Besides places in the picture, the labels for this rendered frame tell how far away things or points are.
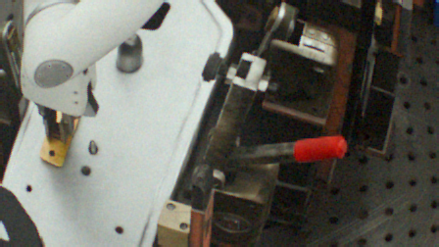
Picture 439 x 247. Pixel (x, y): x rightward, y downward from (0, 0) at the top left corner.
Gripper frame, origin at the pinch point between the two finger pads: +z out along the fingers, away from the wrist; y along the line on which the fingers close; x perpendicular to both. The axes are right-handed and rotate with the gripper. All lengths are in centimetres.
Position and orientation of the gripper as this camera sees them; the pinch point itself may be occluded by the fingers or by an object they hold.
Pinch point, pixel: (58, 121)
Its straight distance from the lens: 125.3
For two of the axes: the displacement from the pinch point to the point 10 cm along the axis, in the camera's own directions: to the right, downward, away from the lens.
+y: -9.5, -2.8, 1.3
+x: -3.0, 7.9, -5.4
